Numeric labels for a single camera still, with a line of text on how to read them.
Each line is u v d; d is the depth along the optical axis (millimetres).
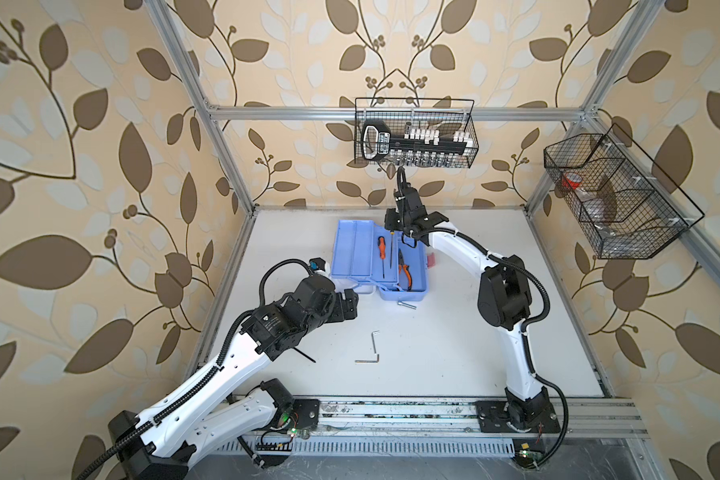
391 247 958
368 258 911
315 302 541
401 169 1118
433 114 911
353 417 753
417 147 840
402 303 937
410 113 893
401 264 1029
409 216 753
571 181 819
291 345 506
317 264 651
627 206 725
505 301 565
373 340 871
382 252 970
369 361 830
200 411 432
